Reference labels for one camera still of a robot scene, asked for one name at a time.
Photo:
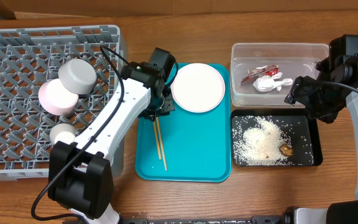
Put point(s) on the grey bowl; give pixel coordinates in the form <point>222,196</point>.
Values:
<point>77,76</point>

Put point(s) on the white rice grains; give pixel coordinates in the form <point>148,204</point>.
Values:
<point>263,143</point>

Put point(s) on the white round plate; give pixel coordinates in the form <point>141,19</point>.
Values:
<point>198,88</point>

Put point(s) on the clear plastic bin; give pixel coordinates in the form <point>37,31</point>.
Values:
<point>292,59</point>

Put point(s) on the teal serving tray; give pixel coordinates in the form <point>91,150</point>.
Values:
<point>197,146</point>

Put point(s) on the wooden chopstick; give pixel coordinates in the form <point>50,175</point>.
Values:
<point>156,140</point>
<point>161,144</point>

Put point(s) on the grey plastic dish rack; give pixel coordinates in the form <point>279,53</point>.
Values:
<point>33,56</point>

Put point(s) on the small white cup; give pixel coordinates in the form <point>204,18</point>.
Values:
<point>62,132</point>

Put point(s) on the pink bowl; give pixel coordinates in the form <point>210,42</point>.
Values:
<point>56,99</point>

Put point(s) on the red snack wrapper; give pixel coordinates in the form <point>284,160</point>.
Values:
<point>269,70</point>

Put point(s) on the brown food piece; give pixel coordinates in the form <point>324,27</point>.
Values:
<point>286,150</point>

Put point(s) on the black waste tray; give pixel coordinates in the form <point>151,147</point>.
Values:
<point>303,133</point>

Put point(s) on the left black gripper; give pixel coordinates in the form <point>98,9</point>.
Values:
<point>169,105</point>

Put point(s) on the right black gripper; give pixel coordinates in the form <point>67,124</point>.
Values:
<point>305,95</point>

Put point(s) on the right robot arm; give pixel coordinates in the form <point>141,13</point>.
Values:
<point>339,69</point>

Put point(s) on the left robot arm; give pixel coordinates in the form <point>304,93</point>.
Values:
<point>80,175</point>

